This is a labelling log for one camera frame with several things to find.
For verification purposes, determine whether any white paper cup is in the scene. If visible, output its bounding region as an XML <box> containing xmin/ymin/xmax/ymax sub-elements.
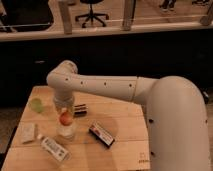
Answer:
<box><xmin>57</xmin><ymin>123</ymin><xmax>76</xmax><ymax>139</ymax></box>

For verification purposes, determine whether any dark striped chocolate bar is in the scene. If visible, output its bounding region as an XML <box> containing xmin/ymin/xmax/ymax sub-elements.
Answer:
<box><xmin>74</xmin><ymin>104</ymin><xmax>87</xmax><ymax>117</ymax></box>

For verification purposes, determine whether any black red snack box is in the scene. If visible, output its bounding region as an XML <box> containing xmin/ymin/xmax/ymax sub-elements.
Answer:
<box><xmin>89</xmin><ymin>122</ymin><xmax>115</xmax><ymax>148</ymax></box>

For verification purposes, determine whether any wooden table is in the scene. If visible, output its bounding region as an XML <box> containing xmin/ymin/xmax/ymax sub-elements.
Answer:
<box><xmin>1</xmin><ymin>86</ymin><xmax>150</xmax><ymax>171</ymax></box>

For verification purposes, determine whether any clear plastic bottle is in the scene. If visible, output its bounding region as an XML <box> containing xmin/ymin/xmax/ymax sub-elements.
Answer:
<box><xmin>37</xmin><ymin>134</ymin><xmax>69</xmax><ymax>162</ymax></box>

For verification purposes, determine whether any black office chair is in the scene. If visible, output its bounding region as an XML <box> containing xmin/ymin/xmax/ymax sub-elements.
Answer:
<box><xmin>75</xmin><ymin>0</ymin><xmax>109</xmax><ymax>28</ymax></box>

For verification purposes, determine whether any orange apple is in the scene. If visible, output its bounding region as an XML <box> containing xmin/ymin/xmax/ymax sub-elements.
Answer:
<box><xmin>59</xmin><ymin>112</ymin><xmax>73</xmax><ymax>126</ymax></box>

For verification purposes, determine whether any green plastic cup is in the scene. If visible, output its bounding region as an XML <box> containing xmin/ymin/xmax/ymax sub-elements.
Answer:
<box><xmin>29</xmin><ymin>98</ymin><xmax>43</xmax><ymax>113</ymax></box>

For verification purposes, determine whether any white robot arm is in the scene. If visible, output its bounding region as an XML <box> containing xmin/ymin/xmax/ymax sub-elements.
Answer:
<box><xmin>46</xmin><ymin>60</ymin><xmax>211</xmax><ymax>171</ymax></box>

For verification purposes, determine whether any pale tissue packet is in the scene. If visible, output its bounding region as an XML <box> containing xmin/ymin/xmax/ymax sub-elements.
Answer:
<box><xmin>21</xmin><ymin>123</ymin><xmax>36</xmax><ymax>143</ymax></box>

